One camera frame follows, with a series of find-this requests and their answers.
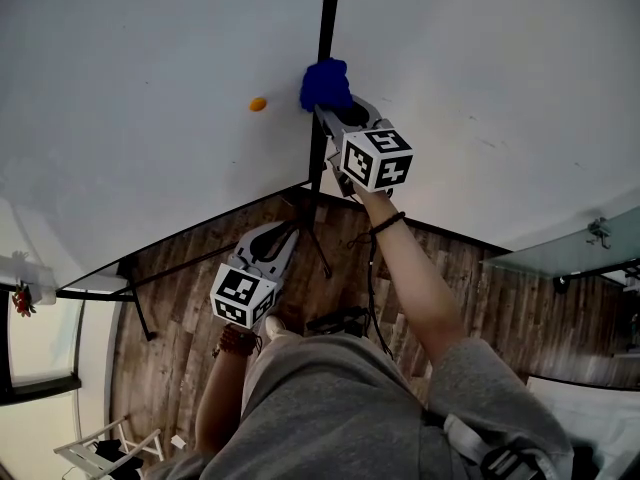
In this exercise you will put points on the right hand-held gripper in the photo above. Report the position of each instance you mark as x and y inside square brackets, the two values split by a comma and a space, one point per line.
[377, 160]

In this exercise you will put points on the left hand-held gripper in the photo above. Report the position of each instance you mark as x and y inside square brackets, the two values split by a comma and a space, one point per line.
[242, 293]

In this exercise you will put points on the blue cloth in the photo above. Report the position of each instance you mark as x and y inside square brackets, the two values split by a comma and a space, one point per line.
[325, 85]

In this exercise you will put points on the black-framed whiteboard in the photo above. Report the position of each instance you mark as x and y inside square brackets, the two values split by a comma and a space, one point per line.
[150, 93]

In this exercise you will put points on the person's left forearm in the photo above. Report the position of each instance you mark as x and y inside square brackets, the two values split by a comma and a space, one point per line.
[220, 398]

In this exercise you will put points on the person's right forearm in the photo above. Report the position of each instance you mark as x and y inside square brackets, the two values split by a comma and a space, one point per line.
[415, 278]

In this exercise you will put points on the black metal whiteboard stand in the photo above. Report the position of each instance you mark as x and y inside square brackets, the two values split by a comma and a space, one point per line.
[142, 313]

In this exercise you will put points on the person's white shoe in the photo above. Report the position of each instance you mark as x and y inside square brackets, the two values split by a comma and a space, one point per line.
[274, 325]

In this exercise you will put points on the orange round magnet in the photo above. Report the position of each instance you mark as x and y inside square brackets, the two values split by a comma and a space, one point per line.
[258, 104]

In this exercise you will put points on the black device on floor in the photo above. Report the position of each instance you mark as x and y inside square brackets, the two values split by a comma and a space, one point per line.
[340, 320]

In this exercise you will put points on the person's grey clothing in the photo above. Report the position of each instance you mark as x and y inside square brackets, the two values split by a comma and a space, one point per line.
[325, 408]

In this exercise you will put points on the small white floor object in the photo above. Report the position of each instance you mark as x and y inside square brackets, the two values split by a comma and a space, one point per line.
[178, 442]

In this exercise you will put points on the black-framed window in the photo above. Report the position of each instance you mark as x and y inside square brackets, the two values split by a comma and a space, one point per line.
[45, 343]

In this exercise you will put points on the black garment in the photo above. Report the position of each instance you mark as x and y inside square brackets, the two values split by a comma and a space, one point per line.
[117, 455]

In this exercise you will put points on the white ledge tray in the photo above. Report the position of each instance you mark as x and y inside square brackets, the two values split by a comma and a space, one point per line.
[27, 273]

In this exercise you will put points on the red flower decoration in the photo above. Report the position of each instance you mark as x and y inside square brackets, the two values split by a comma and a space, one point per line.
[23, 302]

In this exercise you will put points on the white folding rack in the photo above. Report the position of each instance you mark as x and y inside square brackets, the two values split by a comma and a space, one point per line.
[85, 455]

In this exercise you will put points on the glass panel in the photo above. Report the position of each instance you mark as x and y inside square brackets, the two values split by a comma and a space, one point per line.
[565, 250]

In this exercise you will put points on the metal glass clamp fitting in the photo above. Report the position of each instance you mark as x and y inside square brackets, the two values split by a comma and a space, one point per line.
[598, 232]

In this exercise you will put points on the white tabletop furniture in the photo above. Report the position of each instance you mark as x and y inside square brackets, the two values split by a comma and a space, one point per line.
[595, 418]

